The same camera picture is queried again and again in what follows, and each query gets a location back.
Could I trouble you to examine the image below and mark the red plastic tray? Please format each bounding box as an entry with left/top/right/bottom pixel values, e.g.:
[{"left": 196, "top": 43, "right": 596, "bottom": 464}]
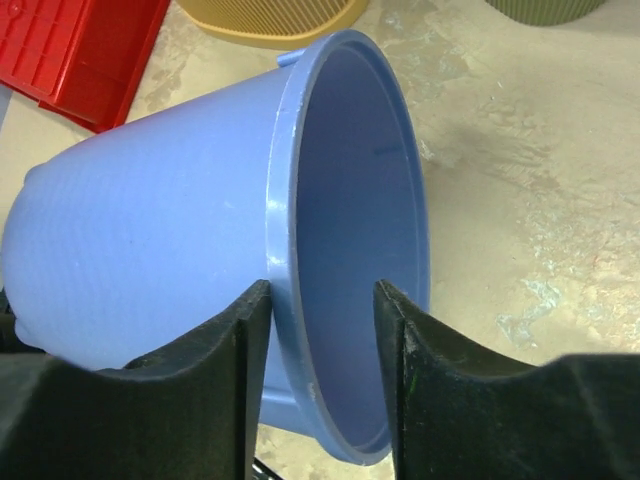
[{"left": 1, "top": 0, "right": 169, "bottom": 133}]

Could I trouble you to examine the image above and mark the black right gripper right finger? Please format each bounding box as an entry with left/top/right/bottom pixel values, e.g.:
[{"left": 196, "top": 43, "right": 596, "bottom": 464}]
[{"left": 374, "top": 280, "right": 639, "bottom": 479}]

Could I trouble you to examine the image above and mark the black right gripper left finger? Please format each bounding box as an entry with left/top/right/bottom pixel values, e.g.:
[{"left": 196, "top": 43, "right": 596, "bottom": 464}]
[{"left": 1, "top": 280, "right": 273, "bottom": 479}]

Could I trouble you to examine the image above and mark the blue plastic bucket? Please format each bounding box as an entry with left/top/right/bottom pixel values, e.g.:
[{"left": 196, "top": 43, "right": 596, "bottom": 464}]
[{"left": 1, "top": 30, "right": 430, "bottom": 465}]

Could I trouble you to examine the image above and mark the olive green ribbed bin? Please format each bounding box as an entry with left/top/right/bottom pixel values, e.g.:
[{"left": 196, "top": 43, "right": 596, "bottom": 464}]
[{"left": 486, "top": 0, "right": 606, "bottom": 27}]

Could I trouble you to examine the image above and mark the yellow ribbed waste basket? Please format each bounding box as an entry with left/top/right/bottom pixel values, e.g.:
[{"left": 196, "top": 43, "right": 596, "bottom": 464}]
[{"left": 178, "top": 0, "right": 369, "bottom": 50}]

